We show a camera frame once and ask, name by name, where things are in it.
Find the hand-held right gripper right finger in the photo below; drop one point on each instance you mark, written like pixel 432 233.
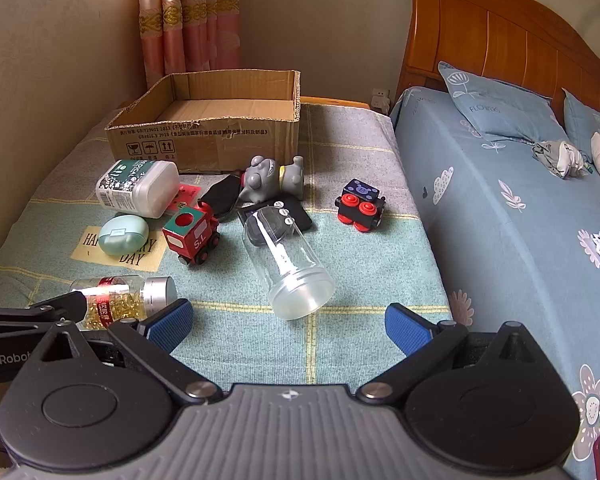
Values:
pixel 405 327

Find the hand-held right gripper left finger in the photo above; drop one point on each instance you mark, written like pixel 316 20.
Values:
pixel 172 322

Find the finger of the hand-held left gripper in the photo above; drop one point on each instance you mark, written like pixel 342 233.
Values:
pixel 60 305

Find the yellow capsule bottle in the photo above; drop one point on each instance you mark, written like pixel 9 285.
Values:
pixel 125 300

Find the mint green oval case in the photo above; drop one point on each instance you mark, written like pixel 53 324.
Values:
pixel 122 235

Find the clear plastic jar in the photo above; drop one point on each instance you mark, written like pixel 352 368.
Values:
pixel 300 285

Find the white bottle with green label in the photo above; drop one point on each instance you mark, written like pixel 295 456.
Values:
pixel 130 190

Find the black remote with white dots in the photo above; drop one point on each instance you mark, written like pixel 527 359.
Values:
pixel 300 217

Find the cardboard box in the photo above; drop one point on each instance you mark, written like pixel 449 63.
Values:
pixel 205 145

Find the red wooden toy train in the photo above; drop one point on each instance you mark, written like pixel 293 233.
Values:
pixel 190 232

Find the grey-green plaid blanket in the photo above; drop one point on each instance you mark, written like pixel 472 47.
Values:
pixel 280 350

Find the red card packet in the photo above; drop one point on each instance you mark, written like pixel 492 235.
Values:
pixel 187 192

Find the black hexagonal pouch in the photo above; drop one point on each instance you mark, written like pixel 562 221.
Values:
pixel 220 195

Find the grey rubber toy animal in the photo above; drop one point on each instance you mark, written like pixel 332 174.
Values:
pixel 260 175

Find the crumpled grey-white cloth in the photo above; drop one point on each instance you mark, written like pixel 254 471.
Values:
pixel 562 157

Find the blue flower print pillow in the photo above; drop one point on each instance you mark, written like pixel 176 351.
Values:
pixel 500 110
pixel 585 125

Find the wooden bedside table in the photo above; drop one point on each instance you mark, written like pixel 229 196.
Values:
pixel 330 101

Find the wooden chair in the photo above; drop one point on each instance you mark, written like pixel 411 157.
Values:
pixel 480 35

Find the pink patterned curtain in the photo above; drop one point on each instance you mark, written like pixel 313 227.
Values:
pixel 190 20

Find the white wall socket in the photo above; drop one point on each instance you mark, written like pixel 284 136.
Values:
pixel 380 97

